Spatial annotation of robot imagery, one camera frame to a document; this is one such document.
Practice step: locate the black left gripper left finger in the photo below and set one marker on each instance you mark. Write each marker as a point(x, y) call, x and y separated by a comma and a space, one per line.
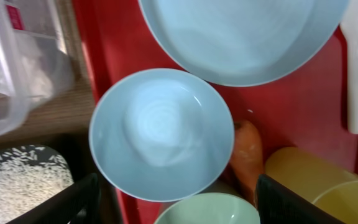
point(78, 203)

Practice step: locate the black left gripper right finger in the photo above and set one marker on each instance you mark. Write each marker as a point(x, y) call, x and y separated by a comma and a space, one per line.
point(277, 204)

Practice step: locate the pile of white rice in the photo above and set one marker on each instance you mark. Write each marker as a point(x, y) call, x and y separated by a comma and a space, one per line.
point(30, 175)

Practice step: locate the yellow plastic cup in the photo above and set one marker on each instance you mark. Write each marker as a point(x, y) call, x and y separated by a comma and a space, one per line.
point(328, 187)

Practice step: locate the light blue bowl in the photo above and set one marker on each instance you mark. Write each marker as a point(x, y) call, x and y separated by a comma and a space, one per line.
point(161, 135)

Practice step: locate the orange carrot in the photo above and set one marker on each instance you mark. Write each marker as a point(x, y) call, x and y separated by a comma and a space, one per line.
point(246, 162)

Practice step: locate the black tray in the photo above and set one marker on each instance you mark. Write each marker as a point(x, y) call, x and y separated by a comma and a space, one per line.
point(75, 149)

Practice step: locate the green bowl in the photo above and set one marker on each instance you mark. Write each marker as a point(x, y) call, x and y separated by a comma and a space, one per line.
point(218, 204)

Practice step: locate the red tray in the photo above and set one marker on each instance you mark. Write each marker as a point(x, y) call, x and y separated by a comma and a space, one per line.
point(306, 108)

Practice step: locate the clear plastic bin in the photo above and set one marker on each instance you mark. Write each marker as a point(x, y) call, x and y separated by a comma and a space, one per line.
point(35, 66)

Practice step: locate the light blue plate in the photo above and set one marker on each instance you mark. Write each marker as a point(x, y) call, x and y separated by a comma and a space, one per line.
point(242, 42)

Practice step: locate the white plastic spoon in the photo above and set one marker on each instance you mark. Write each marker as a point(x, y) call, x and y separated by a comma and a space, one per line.
point(349, 29)

